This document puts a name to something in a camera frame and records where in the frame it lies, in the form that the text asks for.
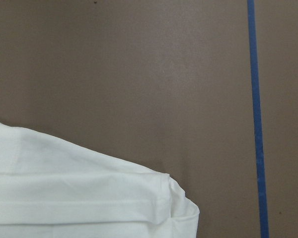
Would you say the white long-sleeve printed shirt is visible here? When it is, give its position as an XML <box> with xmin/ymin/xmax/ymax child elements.
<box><xmin>0</xmin><ymin>123</ymin><xmax>200</xmax><ymax>238</ymax></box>

